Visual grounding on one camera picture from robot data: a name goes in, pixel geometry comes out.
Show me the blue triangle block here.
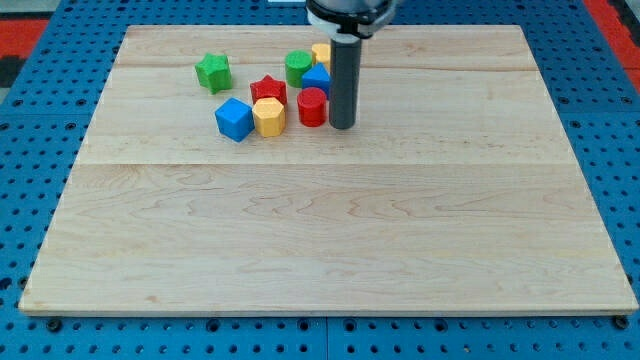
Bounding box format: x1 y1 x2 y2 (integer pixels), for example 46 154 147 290
302 63 331 97

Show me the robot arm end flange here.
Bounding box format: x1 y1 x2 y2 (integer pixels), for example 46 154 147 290
306 0 400 42

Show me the yellow heart block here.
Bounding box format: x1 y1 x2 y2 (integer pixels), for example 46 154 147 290
311 43 331 73

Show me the green star block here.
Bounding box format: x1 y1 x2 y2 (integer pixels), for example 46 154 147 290
194 53 233 94

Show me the red cylinder block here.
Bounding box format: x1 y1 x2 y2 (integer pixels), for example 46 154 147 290
297 87 327 127

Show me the blue cube block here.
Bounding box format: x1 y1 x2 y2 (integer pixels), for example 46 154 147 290
214 97 255 142

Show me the red star block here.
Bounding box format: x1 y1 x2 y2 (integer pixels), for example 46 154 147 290
250 74 288 105

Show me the yellow hexagon block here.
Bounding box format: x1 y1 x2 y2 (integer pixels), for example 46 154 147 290
252 97 286 137

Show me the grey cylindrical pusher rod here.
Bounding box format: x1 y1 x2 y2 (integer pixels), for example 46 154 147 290
329 33 362 130

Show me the green cylinder block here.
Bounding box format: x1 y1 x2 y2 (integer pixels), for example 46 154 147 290
284 50 312 88

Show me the light wooden board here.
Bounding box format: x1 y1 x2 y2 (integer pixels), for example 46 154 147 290
19 25 638 317

